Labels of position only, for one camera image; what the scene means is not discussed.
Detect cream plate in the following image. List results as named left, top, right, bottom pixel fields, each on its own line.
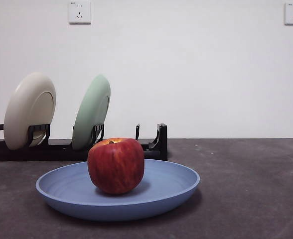
left=3, top=71, right=57, bottom=151

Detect red apple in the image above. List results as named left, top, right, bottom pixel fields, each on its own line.
left=87, top=137, right=145, bottom=196

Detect blue plate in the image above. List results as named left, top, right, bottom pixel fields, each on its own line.
left=35, top=158, right=201, bottom=222

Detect green plate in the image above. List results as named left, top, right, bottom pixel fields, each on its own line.
left=72, top=74, right=111, bottom=151

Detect black plate rack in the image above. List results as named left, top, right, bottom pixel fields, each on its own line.
left=0, top=122, right=168, bottom=162

